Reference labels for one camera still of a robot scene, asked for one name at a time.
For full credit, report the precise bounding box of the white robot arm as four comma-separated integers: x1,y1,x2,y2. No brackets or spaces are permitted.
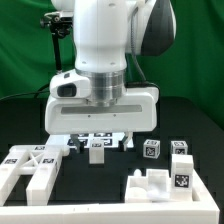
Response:
45,0,176,143

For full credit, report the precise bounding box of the white chair back ladder part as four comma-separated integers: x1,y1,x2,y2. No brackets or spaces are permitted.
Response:
0,145,69,206

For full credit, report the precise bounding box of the white tagged cube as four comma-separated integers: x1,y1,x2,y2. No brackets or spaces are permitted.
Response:
171,141,188,155
143,139,160,159

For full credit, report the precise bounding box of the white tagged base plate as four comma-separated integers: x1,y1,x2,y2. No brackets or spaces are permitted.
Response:
46,133,125,149

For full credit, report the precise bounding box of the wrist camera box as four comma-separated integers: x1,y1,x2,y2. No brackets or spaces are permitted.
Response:
50,70,91,99

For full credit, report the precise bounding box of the white chair seat plate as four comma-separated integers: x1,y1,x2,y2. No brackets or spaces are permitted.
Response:
124,169,173,203

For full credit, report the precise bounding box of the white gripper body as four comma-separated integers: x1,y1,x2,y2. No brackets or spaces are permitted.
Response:
45,87,159,135

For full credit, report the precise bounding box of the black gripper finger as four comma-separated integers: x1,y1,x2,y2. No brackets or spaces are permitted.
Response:
69,134,83,153
119,132,133,152

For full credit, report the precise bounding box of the white frame wall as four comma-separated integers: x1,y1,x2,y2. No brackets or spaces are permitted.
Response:
0,170,220,224

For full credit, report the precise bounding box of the grey mounted camera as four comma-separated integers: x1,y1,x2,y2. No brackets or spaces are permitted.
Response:
44,10,73,23

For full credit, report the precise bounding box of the white threaded peg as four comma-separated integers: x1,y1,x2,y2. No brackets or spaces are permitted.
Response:
133,169,142,177

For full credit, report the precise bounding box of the black cable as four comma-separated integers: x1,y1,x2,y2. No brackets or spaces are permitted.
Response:
0,83,51,102

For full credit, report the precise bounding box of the black camera stand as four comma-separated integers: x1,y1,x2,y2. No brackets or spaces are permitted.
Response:
40,16,72,74

